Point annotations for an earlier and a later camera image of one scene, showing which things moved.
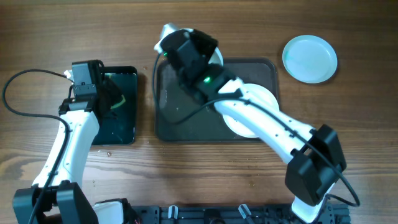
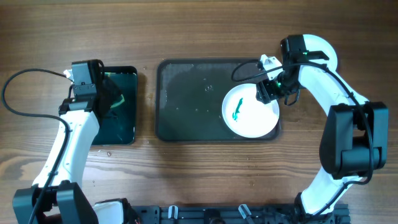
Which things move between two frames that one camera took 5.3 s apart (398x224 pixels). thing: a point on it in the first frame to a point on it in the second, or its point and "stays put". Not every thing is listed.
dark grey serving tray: x=206 y=125 stays put
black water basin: x=121 y=129 stays put
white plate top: x=216 y=56 to x=317 y=73
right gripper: x=179 y=38 to x=265 y=93
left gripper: x=109 y=97 stays put
